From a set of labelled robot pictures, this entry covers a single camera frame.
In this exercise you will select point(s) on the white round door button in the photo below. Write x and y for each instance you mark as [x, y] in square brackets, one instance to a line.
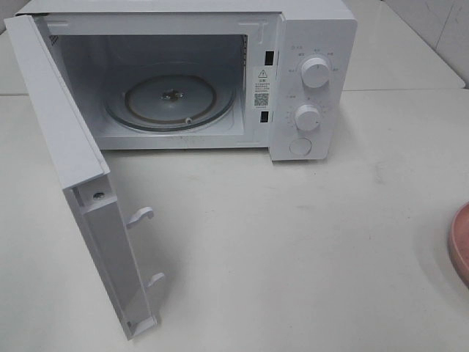
[301, 147]

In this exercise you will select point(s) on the white microwave knob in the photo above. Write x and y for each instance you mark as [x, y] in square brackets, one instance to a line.
[315, 71]
[307, 118]

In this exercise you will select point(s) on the white microwave oven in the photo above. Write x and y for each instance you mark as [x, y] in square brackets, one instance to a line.
[65, 58]

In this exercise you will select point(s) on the pink round plate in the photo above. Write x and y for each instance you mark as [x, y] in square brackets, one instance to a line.
[458, 243]

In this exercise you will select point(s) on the glass microwave turntable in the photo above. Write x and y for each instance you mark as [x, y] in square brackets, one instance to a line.
[169, 97]

